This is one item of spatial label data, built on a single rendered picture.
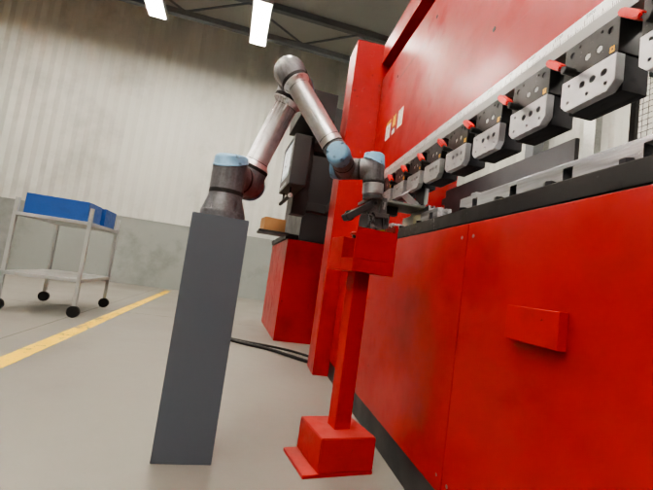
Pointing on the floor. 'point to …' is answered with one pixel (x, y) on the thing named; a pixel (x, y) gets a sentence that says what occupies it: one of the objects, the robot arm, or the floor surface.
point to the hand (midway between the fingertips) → (363, 252)
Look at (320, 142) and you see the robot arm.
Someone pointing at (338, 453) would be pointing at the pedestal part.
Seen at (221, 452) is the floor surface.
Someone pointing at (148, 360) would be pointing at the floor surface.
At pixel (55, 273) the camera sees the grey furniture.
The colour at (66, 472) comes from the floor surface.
